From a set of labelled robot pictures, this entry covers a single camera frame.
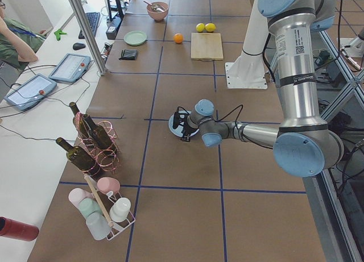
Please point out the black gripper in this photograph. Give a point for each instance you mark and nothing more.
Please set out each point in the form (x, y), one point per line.
(187, 129)

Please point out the light blue plate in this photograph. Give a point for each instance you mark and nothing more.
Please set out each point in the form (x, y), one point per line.
(178, 131)

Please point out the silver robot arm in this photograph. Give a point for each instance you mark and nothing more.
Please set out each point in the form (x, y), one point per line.
(302, 145)

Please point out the light green plate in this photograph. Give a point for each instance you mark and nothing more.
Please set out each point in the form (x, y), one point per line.
(135, 38)

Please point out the dark wine bottle middle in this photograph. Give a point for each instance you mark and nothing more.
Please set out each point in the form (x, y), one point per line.
(99, 135)

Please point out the dark wine bottle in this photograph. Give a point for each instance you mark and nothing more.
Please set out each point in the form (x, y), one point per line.
(78, 121)
(81, 159)
(99, 135)

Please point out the bamboo cutting board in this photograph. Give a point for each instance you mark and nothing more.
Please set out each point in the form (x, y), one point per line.
(206, 46)

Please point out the white cup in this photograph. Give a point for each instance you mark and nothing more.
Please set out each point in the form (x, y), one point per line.
(120, 210)

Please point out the orange fruit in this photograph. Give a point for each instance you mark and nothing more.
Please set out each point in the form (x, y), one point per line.
(178, 38)

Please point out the grey folded cloth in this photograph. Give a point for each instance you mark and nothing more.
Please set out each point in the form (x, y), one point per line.
(129, 54)

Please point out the dark wine bottle front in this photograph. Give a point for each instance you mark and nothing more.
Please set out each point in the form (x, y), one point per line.
(81, 159)

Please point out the yellow lemon far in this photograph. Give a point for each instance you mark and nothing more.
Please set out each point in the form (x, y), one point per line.
(200, 27)

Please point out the yellow lemon near board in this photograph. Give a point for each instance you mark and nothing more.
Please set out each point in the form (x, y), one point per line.
(210, 27)

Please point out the dark wine bottle back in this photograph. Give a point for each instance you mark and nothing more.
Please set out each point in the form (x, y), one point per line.
(78, 121)

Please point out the mint green cup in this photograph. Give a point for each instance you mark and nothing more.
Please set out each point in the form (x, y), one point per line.
(88, 206)

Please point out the pale grey cup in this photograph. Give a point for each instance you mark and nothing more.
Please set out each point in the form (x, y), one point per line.
(98, 226)

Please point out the light pink cup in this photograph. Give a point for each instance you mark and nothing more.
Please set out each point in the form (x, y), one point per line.
(76, 195)

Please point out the black computer box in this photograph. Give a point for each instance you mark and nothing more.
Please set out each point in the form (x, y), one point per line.
(113, 28)

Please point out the pink bowl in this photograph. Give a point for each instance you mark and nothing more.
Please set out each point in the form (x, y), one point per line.
(158, 16)

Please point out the teach pendant far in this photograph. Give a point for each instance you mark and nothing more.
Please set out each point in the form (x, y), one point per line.
(70, 68)

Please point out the teach pendant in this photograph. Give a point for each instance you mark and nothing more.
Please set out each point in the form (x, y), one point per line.
(31, 92)
(70, 68)

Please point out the metal scoop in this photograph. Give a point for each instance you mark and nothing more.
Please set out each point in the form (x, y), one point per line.
(155, 7)

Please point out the black computer mouse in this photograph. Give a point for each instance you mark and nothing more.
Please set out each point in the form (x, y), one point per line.
(78, 46)

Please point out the black keyboard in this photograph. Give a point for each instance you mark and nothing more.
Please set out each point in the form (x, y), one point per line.
(93, 20)

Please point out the teach pendant near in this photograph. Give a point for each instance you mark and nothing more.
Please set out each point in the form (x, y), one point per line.
(31, 92)

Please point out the green clamp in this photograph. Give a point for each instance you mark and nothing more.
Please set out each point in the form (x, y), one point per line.
(59, 33)

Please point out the person in green shirt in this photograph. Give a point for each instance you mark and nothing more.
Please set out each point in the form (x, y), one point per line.
(19, 44)

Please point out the red cylinder bottle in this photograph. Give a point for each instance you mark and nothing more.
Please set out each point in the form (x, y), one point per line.
(18, 230)

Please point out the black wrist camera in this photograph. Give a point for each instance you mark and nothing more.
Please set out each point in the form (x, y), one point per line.
(179, 117)

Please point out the copper wire bottle rack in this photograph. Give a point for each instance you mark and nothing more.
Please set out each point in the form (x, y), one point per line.
(107, 158)

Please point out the white camera pole base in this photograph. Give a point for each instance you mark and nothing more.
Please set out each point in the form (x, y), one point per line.
(248, 72)

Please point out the white wire cup rack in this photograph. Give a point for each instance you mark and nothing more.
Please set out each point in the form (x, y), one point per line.
(106, 201)

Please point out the aluminium frame post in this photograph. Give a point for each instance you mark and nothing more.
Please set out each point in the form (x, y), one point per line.
(79, 12)

